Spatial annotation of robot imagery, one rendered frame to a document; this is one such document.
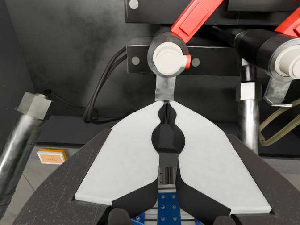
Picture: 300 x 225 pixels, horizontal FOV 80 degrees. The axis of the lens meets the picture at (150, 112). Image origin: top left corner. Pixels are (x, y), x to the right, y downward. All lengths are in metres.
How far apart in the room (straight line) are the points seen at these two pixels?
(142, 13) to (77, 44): 0.22
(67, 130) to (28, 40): 0.21
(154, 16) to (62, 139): 0.31
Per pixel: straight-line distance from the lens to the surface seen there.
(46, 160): 0.44
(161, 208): 0.80
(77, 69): 0.45
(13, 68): 0.48
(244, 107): 0.19
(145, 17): 0.24
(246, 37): 0.19
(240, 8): 0.24
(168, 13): 0.24
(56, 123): 0.50
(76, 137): 0.43
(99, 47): 0.42
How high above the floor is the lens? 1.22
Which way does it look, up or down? 59 degrees down
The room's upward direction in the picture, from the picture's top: 173 degrees counter-clockwise
